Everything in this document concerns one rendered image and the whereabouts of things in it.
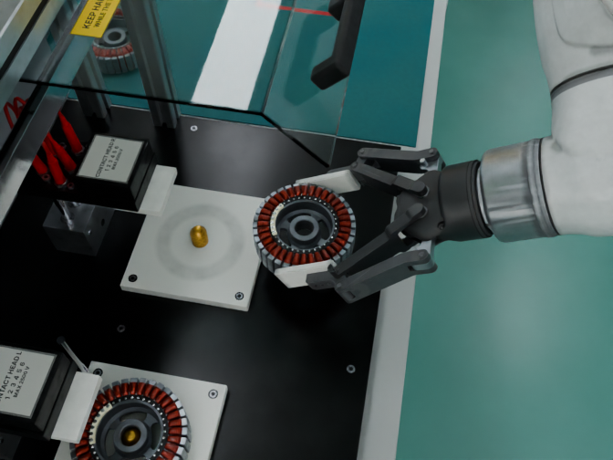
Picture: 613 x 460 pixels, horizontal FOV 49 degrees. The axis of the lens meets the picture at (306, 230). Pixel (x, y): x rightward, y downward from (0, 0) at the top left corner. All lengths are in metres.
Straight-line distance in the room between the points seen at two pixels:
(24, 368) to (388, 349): 0.39
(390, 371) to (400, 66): 0.48
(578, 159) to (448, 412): 1.04
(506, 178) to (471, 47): 1.65
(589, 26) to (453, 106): 1.46
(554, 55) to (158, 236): 0.48
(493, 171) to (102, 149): 0.39
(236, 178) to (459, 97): 1.29
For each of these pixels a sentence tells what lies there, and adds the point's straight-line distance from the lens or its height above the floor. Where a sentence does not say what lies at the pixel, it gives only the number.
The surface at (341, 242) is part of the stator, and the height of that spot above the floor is 0.86.
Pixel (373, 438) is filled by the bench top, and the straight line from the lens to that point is 0.75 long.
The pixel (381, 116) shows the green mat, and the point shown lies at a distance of 0.98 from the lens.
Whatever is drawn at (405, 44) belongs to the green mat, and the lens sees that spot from 1.09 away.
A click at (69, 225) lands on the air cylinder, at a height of 0.82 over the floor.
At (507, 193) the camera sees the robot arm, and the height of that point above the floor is 0.99.
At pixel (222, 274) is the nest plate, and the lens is 0.79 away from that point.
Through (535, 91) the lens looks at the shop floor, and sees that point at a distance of 2.16.
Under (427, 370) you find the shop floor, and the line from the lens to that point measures 1.60.
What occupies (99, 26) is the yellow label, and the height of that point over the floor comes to 1.07.
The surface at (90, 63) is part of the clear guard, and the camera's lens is 0.61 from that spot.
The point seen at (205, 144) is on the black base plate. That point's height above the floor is 0.77.
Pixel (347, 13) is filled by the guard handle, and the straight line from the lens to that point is 0.64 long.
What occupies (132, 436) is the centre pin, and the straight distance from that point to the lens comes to 0.71.
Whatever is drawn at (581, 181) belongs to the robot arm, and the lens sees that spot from 0.60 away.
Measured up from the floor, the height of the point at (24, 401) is 0.92.
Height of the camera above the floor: 1.47
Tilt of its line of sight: 57 degrees down
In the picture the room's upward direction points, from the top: straight up
